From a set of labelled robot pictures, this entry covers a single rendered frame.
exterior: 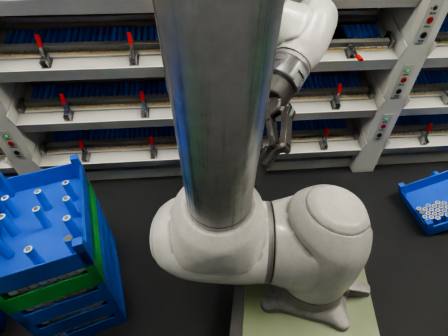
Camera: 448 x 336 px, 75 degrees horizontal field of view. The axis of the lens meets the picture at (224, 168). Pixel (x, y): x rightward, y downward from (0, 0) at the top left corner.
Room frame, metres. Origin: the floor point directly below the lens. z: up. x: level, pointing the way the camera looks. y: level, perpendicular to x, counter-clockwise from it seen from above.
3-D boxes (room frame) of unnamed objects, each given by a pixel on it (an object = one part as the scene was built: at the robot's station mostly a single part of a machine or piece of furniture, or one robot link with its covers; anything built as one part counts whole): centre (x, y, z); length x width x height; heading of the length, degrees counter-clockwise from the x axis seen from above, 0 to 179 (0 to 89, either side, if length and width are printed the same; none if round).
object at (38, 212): (0.43, 0.42, 0.36); 0.02 x 0.02 x 0.06
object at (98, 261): (0.43, 0.43, 0.28); 0.30 x 0.20 x 0.08; 22
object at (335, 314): (0.31, -0.20, 0.29); 0.22 x 0.18 x 0.06; 76
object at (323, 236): (0.32, -0.18, 0.43); 0.18 x 0.16 x 0.22; 87
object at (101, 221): (0.43, 0.43, 0.20); 0.30 x 0.20 x 0.08; 22
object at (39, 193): (0.48, 0.45, 0.36); 0.02 x 0.02 x 0.06
